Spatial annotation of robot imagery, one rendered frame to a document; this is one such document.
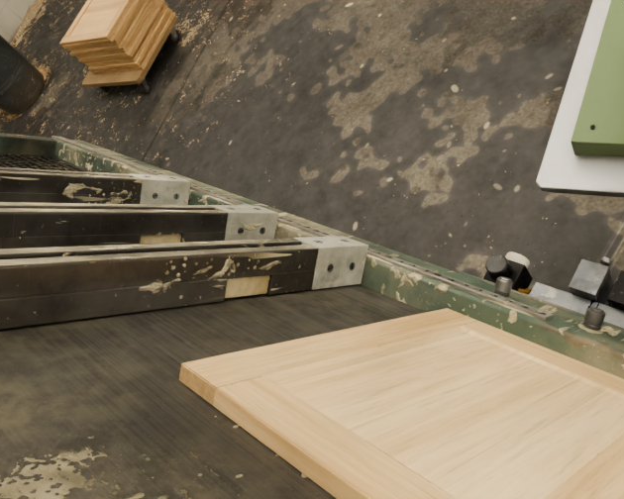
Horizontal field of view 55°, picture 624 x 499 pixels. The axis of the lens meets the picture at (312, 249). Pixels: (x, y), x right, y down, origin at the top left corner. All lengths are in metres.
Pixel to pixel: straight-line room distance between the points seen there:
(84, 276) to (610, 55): 0.99
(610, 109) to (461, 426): 0.75
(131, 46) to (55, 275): 3.08
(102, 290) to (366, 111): 2.02
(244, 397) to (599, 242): 1.55
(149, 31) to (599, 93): 2.99
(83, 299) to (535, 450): 0.50
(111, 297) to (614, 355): 0.63
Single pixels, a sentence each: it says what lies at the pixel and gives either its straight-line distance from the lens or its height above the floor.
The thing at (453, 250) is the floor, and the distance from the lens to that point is 2.08.
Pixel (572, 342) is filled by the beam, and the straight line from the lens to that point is 0.89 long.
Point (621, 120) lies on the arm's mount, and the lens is 1.19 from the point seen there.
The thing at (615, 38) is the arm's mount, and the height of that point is 0.80.
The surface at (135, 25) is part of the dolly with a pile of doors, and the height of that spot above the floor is 0.31.
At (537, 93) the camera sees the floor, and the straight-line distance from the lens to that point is 2.36.
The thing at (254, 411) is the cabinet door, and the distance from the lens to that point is 0.54.
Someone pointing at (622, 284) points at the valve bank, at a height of 0.76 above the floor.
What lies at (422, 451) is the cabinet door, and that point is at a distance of 0.54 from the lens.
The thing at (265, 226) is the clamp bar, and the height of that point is 0.93.
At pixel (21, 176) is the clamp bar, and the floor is 1.24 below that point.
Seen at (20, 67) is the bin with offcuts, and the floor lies 0.21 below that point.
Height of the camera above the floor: 1.72
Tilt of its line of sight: 47 degrees down
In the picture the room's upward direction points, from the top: 48 degrees counter-clockwise
